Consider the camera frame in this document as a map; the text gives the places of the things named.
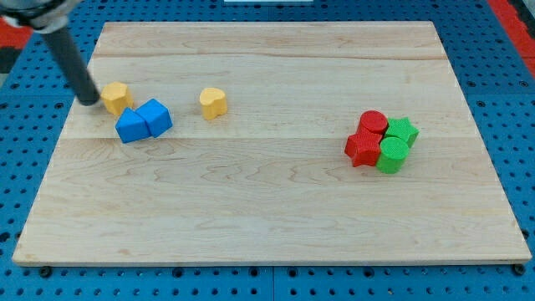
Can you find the red cylinder block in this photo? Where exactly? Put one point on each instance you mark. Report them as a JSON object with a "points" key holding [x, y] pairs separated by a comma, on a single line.
{"points": [[373, 121]]}

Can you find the blue cube block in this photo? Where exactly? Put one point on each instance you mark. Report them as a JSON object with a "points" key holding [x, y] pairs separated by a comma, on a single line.
{"points": [[156, 116]]}

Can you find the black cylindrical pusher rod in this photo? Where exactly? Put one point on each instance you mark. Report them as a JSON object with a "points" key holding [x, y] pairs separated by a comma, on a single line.
{"points": [[67, 56]]}

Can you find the yellow heart block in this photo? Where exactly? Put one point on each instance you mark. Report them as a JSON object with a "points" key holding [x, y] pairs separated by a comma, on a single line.
{"points": [[213, 103]]}

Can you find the red star block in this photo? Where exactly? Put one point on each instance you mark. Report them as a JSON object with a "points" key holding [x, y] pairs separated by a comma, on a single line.
{"points": [[363, 147]]}

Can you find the blue triangle block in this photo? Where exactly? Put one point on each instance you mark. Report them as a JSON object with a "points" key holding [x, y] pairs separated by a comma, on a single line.
{"points": [[131, 127]]}

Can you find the light wooden board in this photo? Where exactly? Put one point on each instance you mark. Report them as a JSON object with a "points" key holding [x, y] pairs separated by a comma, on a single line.
{"points": [[268, 183]]}

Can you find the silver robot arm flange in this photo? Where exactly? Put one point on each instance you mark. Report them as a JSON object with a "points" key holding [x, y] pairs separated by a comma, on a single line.
{"points": [[43, 16]]}

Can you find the green cylinder block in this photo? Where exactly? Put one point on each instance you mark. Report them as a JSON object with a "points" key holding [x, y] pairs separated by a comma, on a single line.
{"points": [[393, 153]]}

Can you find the yellow hexagon block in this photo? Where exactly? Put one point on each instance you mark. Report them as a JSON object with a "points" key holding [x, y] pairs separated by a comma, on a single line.
{"points": [[117, 97]]}

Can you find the green star block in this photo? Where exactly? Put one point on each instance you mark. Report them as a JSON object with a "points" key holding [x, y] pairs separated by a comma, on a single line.
{"points": [[403, 129]]}

